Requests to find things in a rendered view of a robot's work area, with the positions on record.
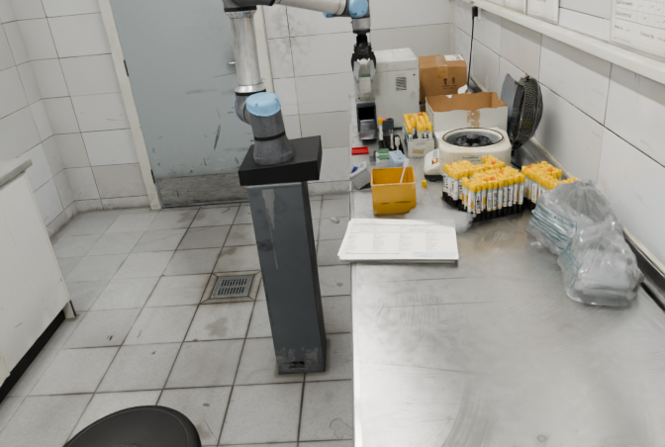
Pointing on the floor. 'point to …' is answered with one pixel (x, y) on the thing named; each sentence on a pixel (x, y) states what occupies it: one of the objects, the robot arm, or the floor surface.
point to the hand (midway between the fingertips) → (364, 80)
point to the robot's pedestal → (289, 274)
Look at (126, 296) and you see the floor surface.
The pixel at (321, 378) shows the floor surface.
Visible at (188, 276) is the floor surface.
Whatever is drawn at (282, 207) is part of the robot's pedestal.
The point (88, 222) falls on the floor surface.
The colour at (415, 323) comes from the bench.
